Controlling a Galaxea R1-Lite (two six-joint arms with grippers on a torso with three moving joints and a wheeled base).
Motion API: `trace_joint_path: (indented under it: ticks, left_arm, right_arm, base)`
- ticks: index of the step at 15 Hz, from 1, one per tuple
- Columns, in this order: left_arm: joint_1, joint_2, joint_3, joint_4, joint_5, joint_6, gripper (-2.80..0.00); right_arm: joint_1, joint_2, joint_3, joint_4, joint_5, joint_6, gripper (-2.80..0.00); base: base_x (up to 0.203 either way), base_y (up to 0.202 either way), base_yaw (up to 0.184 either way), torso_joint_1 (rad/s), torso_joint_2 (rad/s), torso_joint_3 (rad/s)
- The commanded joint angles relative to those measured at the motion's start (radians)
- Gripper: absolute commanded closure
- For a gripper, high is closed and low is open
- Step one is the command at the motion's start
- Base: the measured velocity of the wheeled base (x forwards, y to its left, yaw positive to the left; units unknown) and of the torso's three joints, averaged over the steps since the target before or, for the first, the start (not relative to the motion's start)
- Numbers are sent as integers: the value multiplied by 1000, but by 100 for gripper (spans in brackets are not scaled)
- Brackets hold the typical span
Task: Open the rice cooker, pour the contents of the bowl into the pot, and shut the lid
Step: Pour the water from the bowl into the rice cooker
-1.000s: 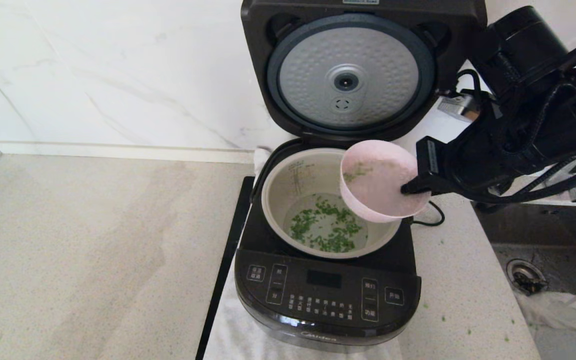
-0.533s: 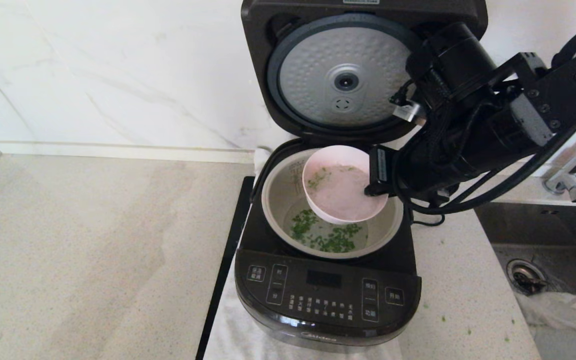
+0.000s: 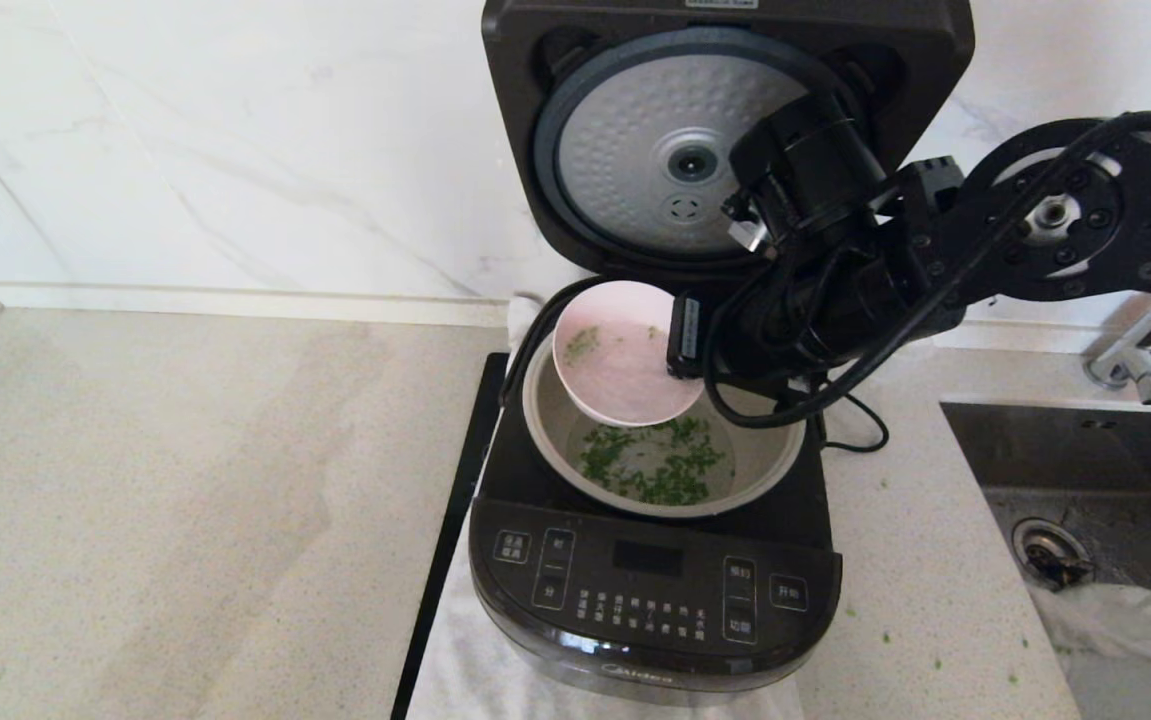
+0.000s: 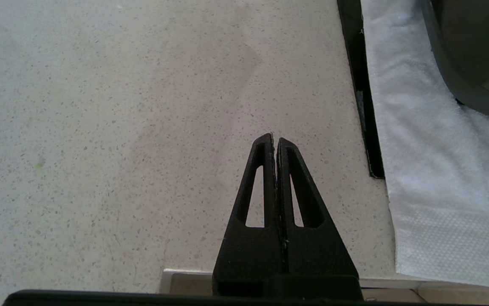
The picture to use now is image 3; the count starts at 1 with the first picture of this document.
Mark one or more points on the black rice cooker lid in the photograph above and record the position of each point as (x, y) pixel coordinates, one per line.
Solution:
(615, 130)

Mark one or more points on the black flat strip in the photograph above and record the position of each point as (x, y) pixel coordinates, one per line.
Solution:
(455, 520)

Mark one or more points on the pink bowl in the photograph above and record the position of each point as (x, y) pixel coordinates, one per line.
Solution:
(625, 360)

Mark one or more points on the grey inner pot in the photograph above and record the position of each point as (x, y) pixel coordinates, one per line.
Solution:
(765, 460)

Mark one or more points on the chrome faucet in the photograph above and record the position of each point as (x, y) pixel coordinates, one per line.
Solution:
(1150, 380)

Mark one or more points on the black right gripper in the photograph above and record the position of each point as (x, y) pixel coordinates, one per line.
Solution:
(775, 330)

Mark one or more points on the white rag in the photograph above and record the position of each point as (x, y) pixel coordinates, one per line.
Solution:
(1105, 630)

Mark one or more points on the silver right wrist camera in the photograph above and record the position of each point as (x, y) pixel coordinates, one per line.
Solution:
(750, 235)

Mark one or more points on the stainless steel sink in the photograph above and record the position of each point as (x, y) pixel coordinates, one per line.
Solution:
(1065, 450)

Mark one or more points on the chopped green vegetables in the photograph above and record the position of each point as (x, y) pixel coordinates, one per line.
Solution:
(655, 490)

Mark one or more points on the white cloth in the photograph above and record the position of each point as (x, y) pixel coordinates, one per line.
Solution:
(455, 670)

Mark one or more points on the metal sink drain strainer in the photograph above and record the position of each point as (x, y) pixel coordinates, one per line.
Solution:
(1050, 555)

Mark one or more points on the black rice cooker base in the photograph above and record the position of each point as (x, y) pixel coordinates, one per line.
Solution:
(635, 640)

